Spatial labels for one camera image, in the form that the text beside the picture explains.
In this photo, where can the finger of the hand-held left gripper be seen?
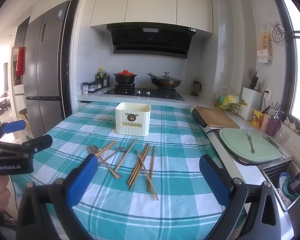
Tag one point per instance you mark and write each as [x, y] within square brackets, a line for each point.
[15, 126]
[40, 142]

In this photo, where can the steel sink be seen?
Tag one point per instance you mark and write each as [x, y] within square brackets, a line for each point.
[272, 175]

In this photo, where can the black range hood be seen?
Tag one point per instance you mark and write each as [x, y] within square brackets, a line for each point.
[150, 41]

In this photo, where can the steel table knife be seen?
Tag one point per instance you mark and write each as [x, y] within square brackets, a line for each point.
[272, 143]

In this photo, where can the plastic bag of sponges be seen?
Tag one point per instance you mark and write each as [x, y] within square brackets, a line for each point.
[227, 100]

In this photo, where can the dark window frame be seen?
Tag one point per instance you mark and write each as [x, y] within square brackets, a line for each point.
[290, 55]

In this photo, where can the green cutting board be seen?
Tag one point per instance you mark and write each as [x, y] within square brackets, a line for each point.
[235, 145]

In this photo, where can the dark glass jug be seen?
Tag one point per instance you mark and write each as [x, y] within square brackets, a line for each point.
[195, 88]

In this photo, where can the black gas cooktop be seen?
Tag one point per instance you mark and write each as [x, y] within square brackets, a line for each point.
[165, 95]

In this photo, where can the wok with glass lid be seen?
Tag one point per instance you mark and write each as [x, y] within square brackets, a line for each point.
[166, 81]

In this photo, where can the dark sauce bottle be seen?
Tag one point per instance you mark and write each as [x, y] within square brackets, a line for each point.
[106, 81]

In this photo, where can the teal checked tablecloth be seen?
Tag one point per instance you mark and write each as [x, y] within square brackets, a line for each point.
[180, 142]

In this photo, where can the hanging printed bag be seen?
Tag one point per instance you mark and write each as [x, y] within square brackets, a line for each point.
[264, 45]

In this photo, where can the small white seasoning jar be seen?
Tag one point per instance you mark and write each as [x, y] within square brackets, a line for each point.
[85, 88]

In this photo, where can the black door frame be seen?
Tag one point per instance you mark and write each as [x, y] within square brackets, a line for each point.
[68, 55]

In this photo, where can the kitchen knife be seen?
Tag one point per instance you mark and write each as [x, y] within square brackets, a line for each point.
[253, 81]

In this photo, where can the pink cup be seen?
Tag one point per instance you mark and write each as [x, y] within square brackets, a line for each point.
[265, 122]

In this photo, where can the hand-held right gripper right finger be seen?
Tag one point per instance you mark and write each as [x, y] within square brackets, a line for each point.
[212, 180]

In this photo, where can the black clay pot red lid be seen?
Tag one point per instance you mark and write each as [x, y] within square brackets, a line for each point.
[125, 78]

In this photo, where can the white wall socket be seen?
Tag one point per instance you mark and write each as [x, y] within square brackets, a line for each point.
[268, 95]

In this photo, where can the cream utensil holder box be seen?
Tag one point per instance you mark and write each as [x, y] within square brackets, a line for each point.
[132, 117]

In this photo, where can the white knife block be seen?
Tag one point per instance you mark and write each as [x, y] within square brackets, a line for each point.
[248, 103]

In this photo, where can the red hanging item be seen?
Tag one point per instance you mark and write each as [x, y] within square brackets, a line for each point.
[20, 61]

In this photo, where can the gold metal spoon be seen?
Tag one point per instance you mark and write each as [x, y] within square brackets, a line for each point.
[93, 150]

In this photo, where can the hanging metal steamer rack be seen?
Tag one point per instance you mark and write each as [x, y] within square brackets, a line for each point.
[278, 33]

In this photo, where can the metal fork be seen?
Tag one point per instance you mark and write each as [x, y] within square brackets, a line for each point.
[121, 149]

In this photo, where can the white blue bowl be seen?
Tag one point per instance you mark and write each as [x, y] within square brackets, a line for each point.
[283, 181]

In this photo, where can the clear drinking glass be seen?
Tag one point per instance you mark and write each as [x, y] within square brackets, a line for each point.
[282, 136]

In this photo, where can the spice jar rack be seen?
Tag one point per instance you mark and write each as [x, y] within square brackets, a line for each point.
[94, 86]

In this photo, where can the garlic bulbs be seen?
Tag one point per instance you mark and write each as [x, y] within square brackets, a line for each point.
[290, 124]

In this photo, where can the yellow printed cup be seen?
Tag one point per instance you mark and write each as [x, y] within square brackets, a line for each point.
[258, 118]

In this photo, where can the grey refrigerator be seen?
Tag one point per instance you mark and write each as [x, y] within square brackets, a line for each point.
[47, 67]

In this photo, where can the yellow-capped sauce bottle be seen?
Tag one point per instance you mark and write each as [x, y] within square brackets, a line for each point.
[101, 75]

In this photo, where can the steel fork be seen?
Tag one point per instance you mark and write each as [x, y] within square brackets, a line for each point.
[250, 142]

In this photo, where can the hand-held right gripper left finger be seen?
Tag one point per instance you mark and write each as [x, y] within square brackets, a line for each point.
[82, 180]

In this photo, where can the wooden cutting board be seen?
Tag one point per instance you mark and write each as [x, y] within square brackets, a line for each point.
[217, 117]

